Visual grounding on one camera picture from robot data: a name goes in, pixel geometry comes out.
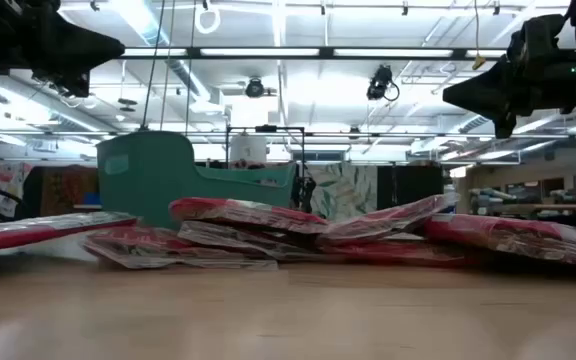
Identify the wooden shelf with goods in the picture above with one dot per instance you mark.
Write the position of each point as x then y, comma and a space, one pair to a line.
518, 206

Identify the black metal stand frame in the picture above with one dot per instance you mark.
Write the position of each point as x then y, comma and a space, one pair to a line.
265, 128

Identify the round black ceiling camera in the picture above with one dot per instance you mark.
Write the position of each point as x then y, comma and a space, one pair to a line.
255, 88

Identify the floral pattern cloth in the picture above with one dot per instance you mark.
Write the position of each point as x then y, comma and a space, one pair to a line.
3, 182

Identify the black cabinet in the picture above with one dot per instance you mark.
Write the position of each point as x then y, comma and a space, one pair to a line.
410, 182

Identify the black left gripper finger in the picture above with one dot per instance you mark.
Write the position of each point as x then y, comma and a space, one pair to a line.
79, 85
78, 50

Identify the dark patterned cloth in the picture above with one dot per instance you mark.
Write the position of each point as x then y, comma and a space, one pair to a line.
65, 187

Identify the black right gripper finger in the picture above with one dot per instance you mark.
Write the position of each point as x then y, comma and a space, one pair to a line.
506, 126
488, 92

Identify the silver ceiling duct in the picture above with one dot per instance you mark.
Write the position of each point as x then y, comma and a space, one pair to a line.
188, 80

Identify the leaf pattern panel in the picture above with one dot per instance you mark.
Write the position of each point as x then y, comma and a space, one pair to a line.
348, 190

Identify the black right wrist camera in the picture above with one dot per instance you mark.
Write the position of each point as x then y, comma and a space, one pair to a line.
535, 40

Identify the teal plastic basket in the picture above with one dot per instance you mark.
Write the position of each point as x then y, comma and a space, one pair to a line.
143, 185

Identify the white cylinder container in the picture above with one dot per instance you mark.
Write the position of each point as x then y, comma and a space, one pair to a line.
248, 149

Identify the black beam with light panels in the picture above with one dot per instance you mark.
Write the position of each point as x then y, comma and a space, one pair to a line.
325, 51

